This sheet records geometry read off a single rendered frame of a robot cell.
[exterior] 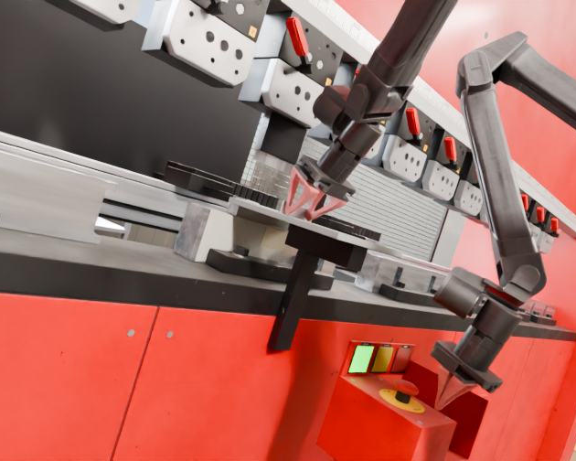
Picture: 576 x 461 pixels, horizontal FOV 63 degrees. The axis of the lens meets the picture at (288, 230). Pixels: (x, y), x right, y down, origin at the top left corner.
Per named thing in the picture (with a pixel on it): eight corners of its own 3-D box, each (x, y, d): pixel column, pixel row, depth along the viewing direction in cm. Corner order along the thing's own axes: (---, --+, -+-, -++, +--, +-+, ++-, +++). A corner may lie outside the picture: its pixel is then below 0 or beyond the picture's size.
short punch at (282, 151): (256, 160, 87) (272, 111, 87) (250, 158, 89) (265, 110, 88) (293, 175, 94) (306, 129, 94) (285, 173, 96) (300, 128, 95)
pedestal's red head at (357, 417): (395, 509, 65) (436, 387, 64) (315, 444, 76) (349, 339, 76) (460, 485, 78) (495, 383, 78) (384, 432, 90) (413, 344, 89)
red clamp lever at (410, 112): (418, 106, 105) (425, 144, 111) (402, 105, 108) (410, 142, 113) (413, 111, 104) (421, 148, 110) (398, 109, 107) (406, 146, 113)
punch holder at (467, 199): (458, 206, 138) (476, 152, 137) (432, 200, 144) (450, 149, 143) (478, 217, 148) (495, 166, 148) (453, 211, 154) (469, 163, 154)
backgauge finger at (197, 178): (227, 204, 90) (235, 178, 90) (162, 181, 108) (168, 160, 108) (271, 217, 98) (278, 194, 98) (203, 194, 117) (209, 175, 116)
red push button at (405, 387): (403, 412, 70) (411, 389, 70) (382, 399, 73) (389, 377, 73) (417, 410, 73) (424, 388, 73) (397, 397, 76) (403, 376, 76)
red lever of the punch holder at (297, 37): (301, 14, 77) (318, 70, 82) (284, 16, 79) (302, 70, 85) (293, 18, 76) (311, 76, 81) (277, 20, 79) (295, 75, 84)
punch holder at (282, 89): (264, 101, 81) (293, 8, 80) (235, 99, 87) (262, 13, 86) (319, 131, 92) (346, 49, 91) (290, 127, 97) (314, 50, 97)
